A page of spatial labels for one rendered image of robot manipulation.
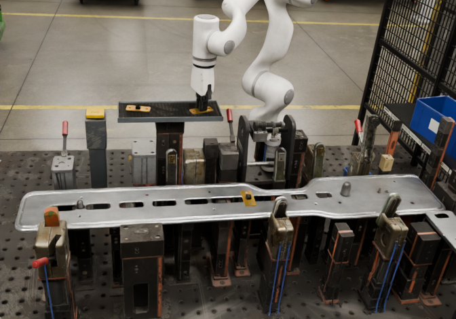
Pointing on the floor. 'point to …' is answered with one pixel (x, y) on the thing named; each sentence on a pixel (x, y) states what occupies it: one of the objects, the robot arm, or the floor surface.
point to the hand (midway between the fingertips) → (201, 104)
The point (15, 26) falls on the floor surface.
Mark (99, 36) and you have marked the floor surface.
